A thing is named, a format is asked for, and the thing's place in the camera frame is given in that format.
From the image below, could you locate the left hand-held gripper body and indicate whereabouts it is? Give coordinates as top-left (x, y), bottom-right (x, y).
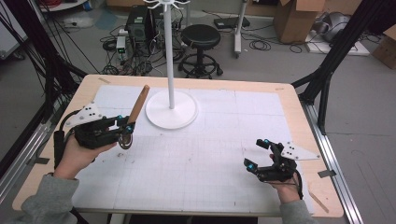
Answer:
top-left (64, 101), bottom-right (122, 150)

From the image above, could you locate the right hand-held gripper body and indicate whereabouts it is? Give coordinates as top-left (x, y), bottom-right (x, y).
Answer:
top-left (256, 141), bottom-right (322, 184)

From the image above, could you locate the metal ladle with wooden handle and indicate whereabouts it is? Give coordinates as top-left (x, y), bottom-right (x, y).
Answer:
top-left (118, 84), bottom-right (151, 151)

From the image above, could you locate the person's right hand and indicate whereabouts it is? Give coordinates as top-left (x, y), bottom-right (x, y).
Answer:
top-left (266, 153), bottom-right (304, 204)

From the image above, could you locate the person's left hand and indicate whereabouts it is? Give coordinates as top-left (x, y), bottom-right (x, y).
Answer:
top-left (53, 124), bottom-right (119, 181)

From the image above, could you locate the white hook stand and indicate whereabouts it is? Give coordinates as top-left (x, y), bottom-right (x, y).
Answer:
top-left (143, 0), bottom-right (200, 131)

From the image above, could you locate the white grid mat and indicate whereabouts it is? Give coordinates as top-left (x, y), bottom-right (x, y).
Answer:
top-left (70, 84), bottom-right (316, 217)

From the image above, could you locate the small grey power box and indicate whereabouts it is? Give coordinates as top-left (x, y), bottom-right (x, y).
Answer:
top-left (115, 29), bottom-right (130, 61)

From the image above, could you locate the black computer tower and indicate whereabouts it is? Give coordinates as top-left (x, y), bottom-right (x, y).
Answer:
top-left (124, 5), bottom-right (159, 49)

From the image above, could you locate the white stand leg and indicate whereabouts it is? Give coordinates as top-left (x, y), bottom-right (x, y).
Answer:
top-left (233, 0), bottom-right (249, 59)

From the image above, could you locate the black round stool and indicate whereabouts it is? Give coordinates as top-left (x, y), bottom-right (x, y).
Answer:
top-left (177, 23), bottom-right (224, 80)

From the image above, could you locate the large open cardboard box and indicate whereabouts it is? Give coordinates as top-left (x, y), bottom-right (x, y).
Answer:
top-left (273, 0), bottom-right (327, 45)

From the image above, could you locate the white floor board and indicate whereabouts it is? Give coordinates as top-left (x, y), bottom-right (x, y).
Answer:
top-left (304, 31), bottom-right (372, 57)

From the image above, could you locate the flat black device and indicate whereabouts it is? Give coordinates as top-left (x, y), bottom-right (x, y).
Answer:
top-left (213, 16), bottom-right (251, 31)

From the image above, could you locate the white cabinet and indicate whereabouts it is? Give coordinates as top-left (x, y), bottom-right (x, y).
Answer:
top-left (0, 0), bottom-right (30, 61)

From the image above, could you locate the grey rounded device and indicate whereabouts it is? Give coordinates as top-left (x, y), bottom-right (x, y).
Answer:
top-left (312, 11), bottom-right (351, 43)

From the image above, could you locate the small cardboard box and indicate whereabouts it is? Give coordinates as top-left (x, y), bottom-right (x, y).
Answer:
top-left (371, 24), bottom-right (396, 70)

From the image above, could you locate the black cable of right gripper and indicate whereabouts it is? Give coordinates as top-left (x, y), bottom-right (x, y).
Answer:
top-left (293, 168), bottom-right (305, 201)

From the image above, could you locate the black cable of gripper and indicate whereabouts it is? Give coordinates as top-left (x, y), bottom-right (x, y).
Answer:
top-left (52, 109), bottom-right (77, 170)
top-left (293, 168), bottom-right (305, 201)

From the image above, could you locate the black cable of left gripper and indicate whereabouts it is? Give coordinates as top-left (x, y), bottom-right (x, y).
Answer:
top-left (52, 109), bottom-right (77, 170)

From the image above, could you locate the tangle of black cables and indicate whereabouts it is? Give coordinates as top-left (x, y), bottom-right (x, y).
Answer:
top-left (100, 46), bottom-right (188, 77)

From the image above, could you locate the aluminium rail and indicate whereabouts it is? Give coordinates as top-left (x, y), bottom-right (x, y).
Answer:
top-left (0, 102), bottom-right (61, 204)
top-left (300, 101), bottom-right (364, 224)

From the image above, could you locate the black metal frame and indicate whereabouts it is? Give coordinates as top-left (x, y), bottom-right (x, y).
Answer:
top-left (291, 0), bottom-right (396, 135)
top-left (0, 0), bottom-right (89, 124)

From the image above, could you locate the coiled black cable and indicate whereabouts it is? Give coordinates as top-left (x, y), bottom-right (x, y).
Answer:
top-left (248, 39), bottom-right (272, 52)

